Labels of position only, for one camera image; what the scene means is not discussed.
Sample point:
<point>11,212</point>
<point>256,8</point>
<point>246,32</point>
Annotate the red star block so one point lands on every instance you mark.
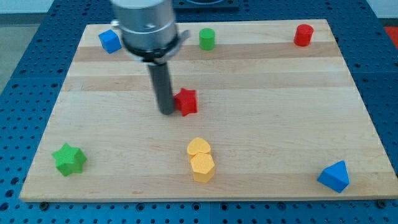
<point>186,101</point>

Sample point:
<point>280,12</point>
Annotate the wooden board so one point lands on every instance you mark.
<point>275,115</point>

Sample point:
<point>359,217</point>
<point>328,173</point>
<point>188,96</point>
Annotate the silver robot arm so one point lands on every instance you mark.
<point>150,34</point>

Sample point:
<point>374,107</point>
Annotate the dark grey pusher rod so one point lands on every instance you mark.
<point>162,86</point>

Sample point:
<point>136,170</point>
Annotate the blue cube block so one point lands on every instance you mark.
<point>110,41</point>

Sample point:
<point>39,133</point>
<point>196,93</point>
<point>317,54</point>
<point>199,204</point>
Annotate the yellow hexagon block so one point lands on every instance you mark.
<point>203,167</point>

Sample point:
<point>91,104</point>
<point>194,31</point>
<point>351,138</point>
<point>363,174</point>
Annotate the green cylinder block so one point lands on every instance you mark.
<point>207,39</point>

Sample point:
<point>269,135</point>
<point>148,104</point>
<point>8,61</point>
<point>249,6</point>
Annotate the green star block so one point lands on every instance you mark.
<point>69,160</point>

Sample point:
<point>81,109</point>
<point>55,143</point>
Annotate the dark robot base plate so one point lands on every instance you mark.
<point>206,4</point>

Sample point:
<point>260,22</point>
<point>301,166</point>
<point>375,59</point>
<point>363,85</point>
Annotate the yellow heart block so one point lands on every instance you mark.
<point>198,145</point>

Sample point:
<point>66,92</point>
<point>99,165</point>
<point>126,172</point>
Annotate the blue triangle block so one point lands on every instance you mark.
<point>335,177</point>

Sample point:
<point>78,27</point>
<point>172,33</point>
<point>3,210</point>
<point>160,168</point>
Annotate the red cylinder block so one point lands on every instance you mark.
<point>303,35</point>

